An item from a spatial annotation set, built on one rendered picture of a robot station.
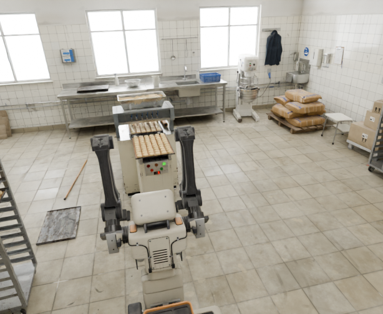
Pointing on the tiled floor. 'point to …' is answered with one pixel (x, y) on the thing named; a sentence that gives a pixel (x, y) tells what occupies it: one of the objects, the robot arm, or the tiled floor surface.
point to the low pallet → (294, 126)
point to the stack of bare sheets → (59, 225)
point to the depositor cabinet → (125, 149)
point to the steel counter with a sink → (190, 88)
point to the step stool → (338, 123)
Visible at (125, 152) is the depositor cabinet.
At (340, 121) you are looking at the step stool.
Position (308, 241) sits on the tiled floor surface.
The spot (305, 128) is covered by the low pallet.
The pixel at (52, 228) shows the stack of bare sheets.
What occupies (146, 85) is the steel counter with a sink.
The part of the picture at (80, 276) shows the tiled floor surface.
